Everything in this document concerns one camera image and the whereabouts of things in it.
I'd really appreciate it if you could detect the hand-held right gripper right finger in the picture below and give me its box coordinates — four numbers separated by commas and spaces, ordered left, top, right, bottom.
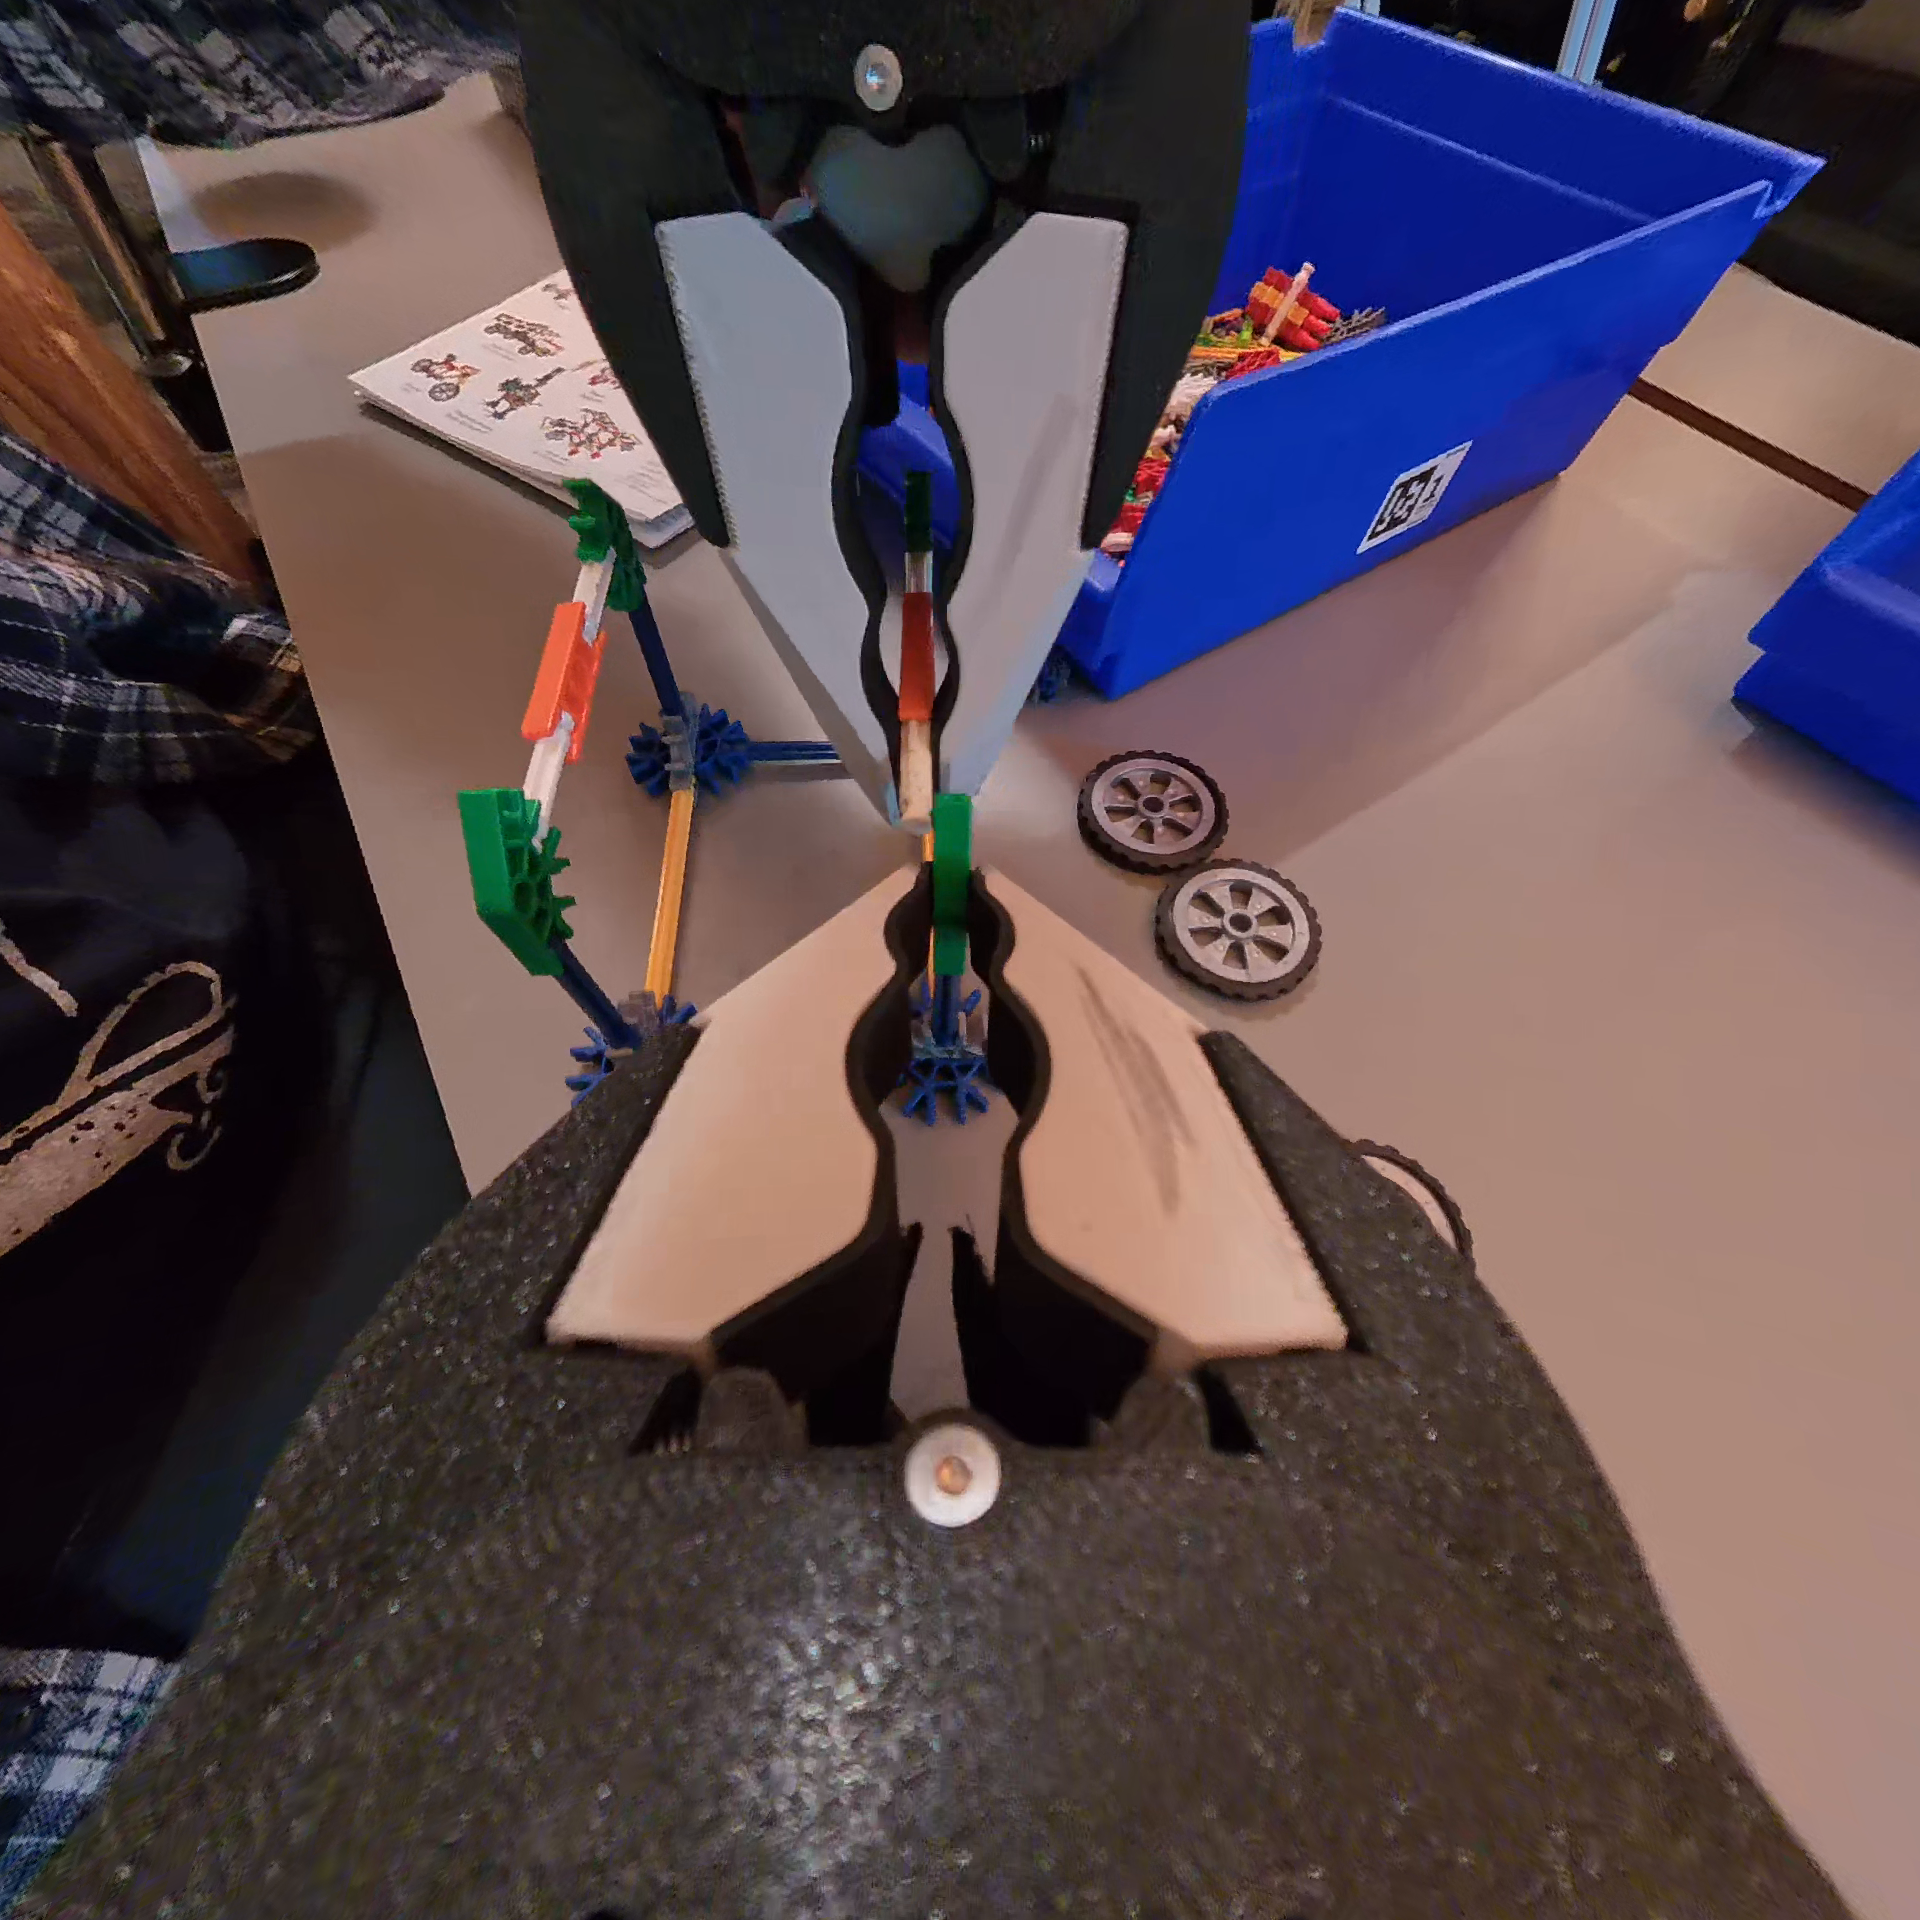
985, 871, 1352, 1358

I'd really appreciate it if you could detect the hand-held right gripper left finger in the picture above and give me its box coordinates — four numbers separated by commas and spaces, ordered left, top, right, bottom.
550, 871, 926, 1352

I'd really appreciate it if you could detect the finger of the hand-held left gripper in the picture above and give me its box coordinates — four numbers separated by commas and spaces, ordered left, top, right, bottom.
937, 211, 1137, 798
656, 206, 907, 818

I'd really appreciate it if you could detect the pile of colourful toy pieces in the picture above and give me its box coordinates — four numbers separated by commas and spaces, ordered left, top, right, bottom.
1095, 264, 1387, 558

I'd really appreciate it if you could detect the orange toy connector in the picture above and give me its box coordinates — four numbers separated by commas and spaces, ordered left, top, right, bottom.
516, 602, 609, 744
891, 584, 944, 731

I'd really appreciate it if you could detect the blue yellow toy rod frame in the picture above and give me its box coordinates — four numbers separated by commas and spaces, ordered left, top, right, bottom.
454, 475, 1007, 1126

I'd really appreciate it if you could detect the blue bin with white label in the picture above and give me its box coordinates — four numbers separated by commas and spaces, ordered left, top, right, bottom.
851, 0, 1823, 702

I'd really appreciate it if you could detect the person's left forearm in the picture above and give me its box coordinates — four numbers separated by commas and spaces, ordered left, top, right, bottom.
0, 0, 527, 154

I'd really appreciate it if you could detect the black toy wheel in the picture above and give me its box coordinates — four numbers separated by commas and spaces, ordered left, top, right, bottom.
1350, 1131, 1479, 1262
1073, 747, 1232, 878
1151, 860, 1326, 1003

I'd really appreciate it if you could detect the toy instruction sheet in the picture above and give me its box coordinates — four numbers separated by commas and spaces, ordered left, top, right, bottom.
344, 264, 707, 558

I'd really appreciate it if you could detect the black monitor stand base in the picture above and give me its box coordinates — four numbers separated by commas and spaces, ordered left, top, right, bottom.
134, 236, 321, 317

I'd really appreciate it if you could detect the person's dark printed shirt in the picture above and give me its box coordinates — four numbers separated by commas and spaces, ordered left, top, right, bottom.
0, 752, 393, 1653

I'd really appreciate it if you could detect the person's plaid shirt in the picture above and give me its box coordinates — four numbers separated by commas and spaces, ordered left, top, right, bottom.
0, 437, 318, 798

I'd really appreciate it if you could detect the blue plastic bin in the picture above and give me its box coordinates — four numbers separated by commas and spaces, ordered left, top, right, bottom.
1732, 451, 1920, 806

